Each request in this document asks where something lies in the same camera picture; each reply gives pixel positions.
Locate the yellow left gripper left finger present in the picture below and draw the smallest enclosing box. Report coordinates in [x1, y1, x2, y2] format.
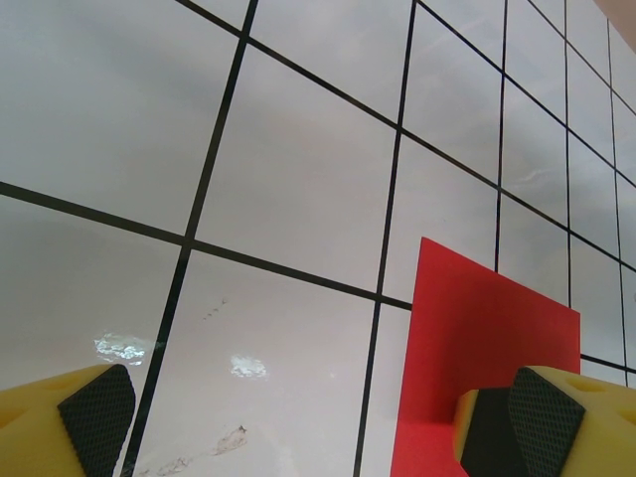
[0, 364, 136, 477]

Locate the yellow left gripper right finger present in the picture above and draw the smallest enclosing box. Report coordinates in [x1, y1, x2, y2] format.
[454, 366, 636, 477]

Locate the red paper sheet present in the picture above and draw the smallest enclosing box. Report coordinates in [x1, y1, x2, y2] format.
[391, 237, 581, 477]

